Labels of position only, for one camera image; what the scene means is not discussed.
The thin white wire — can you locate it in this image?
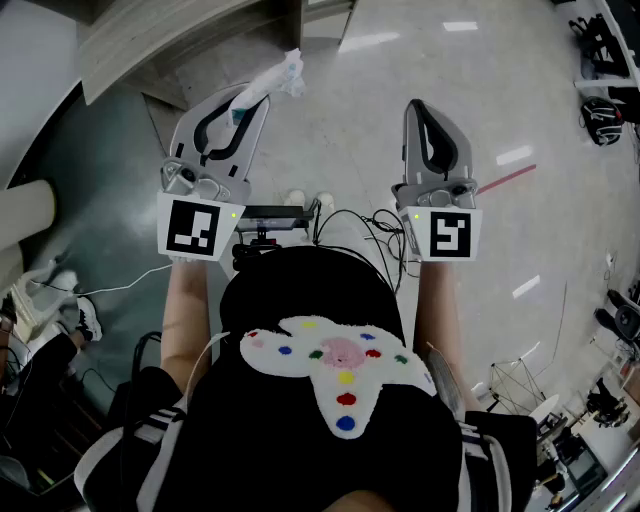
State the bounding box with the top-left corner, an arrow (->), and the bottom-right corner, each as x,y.
184,330 -> 231,416

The person's left forearm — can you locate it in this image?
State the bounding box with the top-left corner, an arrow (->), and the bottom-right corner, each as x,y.
159,257 -> 211,381

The black cable tangle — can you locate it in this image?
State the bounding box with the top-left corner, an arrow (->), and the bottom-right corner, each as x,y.
310,197 -> 409,296

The red floor tape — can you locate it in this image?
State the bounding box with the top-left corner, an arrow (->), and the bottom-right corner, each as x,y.
477,163 -> 537,195

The white floor cable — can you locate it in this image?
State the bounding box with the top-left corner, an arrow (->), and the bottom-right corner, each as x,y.
74,263 -> 174,297

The black office chair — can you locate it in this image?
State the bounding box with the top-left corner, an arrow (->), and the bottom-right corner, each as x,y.
568,13 -> 632,80

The black shirt with plush patch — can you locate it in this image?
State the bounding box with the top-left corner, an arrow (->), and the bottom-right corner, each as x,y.
74,244 -> 539,512

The grey wood-grain desk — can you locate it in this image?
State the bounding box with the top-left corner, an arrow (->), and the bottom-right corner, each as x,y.
79,0 -> 304,107

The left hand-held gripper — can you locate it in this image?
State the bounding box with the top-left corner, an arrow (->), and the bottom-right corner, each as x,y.
156,82 -> 272,262

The person's right forearm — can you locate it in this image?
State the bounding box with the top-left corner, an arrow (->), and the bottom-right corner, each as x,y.
412,259 -> 484,416

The white plastic-wrapped packet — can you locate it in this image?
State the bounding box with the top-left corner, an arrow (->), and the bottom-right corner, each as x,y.
227,48 -> 306,129

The black backpack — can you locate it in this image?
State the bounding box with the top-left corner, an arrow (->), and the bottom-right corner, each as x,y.
579,95 -> 626,147

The beige cylindrical cushion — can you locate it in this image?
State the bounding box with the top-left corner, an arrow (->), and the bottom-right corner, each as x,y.
0,178 -> 59,254

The white plastic stand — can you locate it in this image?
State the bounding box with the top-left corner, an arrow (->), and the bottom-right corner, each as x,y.
14,259 -> 79,326

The black round speaker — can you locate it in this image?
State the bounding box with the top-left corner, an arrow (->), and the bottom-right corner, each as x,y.
594,288 -> 640,351

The grey harness strap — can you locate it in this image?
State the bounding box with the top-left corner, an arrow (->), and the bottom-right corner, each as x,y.
424,342 -> 511,512
73,405 -> 187,512

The black chest camera bar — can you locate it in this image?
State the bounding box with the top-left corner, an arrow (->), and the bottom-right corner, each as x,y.
235,203 -> 316,234

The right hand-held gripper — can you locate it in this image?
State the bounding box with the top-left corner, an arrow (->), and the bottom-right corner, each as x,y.
390,98 -> 484,262

